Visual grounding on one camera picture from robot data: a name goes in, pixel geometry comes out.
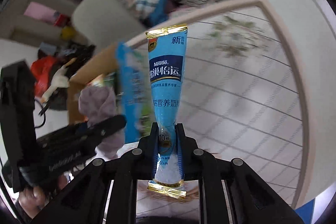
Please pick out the grey chair near box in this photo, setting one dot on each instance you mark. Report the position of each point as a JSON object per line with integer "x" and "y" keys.
{"x": 105, "y": 22}

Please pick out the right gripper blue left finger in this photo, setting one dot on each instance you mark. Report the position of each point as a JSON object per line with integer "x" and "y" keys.
{"x": 105, "y": 191}

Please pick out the red orange plastic bag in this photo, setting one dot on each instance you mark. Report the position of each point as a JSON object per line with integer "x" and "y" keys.
{"x": 41, "y": 70}

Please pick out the cardboard box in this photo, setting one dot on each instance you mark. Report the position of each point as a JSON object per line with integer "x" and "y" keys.
{"x": 126, "y": 70}

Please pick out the white goose plush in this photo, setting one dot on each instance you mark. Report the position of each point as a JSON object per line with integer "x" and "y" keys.
{"x": 60, "y": 79}

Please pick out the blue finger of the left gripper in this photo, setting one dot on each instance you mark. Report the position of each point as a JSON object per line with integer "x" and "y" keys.
{"x": 79, "y": 139}

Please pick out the purple cloth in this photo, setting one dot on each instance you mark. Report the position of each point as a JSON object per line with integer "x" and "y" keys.
{"x": 98, "y": 103}

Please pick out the green wipes pack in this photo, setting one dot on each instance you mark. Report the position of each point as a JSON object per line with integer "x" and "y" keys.
{"x": 105, "y": 80}

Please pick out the blue seat cushion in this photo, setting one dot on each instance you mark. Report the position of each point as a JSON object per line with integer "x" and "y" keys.
{"x": 305, "y": 212}

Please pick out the blue milk powder sachet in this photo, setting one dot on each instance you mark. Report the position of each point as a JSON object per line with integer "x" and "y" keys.
{"x": 166, "y": 54}

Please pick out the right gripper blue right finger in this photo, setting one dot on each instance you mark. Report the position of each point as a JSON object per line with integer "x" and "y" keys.
{"x": 230, "y": 191}

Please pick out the patterned tablecloth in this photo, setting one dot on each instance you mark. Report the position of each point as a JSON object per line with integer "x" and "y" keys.
{"x": 260, "y": 85}

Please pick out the black tripod pile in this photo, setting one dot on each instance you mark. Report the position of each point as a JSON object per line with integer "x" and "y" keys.
{"x": 83, "y": 53}

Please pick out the person's hand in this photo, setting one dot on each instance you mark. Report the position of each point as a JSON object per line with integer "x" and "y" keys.
{"x": 33, "y": 200}

